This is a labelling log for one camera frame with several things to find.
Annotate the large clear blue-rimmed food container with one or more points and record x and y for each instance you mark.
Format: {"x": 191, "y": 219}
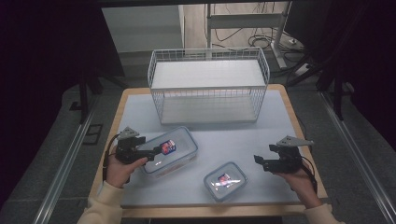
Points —
{"x": 182, "y": 141}

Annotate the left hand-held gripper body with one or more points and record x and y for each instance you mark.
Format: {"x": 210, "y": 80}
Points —
{"x": 127, "y": 149}

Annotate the person's right hand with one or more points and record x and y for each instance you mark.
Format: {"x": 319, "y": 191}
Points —
{"x": 300, "y": 185}

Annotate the black tripod stand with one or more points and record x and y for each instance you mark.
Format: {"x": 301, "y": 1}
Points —
{"x": 337, "y": 90}
{"x": 83, "y": 93}

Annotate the person's left hand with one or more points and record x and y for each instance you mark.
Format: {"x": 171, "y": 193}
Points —
{"x": 118, "y": 172}

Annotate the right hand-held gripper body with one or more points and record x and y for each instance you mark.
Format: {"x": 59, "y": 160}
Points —
{"x": 288, "y": 155}

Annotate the small clear blue-rimmed food container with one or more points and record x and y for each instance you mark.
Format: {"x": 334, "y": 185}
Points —
{"x": 225, "y": 182}

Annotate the pale blue table mat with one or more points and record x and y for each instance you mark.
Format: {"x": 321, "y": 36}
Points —
{"x": 224, "y": 146}

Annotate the white metal desk frame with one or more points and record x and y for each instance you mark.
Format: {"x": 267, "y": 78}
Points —
{"x": 246, "y": 21}

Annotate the black floor plate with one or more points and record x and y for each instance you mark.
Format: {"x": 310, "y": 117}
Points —
{"x": 92, "y": 134}

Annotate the white panel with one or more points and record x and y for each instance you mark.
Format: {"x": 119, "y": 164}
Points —
{"x": 140, "y": 28}

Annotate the white power strip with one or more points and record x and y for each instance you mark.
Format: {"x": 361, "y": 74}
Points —
{"x": 302, "y": 69}

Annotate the aluminium floor rail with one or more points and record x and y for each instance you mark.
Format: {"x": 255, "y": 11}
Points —
{"x": 62, "y": 174}
{"x": 361, "y": 155}

